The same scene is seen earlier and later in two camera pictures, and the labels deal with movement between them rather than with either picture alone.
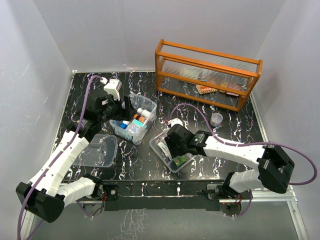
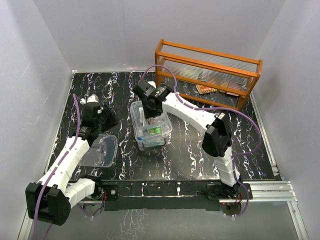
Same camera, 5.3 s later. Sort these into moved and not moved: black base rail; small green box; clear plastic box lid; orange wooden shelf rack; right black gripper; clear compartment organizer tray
Moved: small green box; clear compartment organizer tray; right black gripper
Not moved: clear plastic box lid; orange wooden shelf rack; black base rail
